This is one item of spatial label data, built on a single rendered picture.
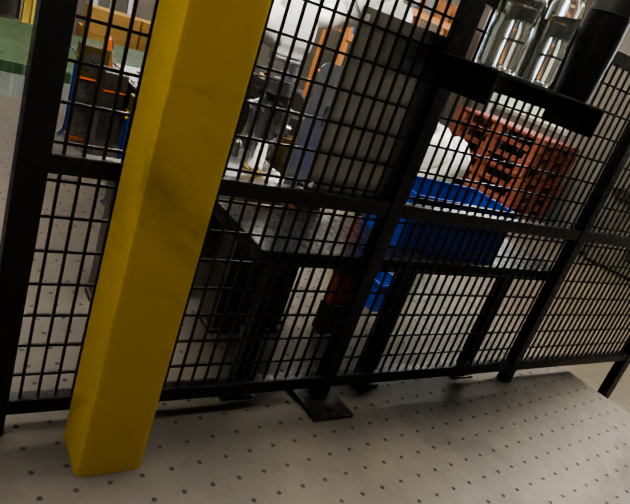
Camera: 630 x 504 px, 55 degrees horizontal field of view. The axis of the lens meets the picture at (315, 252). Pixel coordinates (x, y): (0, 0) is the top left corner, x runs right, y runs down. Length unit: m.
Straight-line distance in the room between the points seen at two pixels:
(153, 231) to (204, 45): 0.24
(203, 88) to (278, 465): 0.67
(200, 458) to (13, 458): 0.28
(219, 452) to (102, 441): 0.22
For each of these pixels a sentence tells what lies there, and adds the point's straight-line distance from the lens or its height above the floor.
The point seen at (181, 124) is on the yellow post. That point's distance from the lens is 0.74.
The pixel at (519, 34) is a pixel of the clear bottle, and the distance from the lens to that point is 1.03.
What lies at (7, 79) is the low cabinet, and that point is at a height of 0.55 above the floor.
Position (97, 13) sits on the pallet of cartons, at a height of 0.67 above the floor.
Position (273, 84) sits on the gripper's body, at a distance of 1.53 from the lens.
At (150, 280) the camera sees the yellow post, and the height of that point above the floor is 1.04.
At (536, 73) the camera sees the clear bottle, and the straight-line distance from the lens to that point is 1.10.
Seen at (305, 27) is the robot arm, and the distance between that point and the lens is 1.51.
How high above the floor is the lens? 1.41
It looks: 20 degrees down
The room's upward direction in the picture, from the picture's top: 20 degrees clockwise
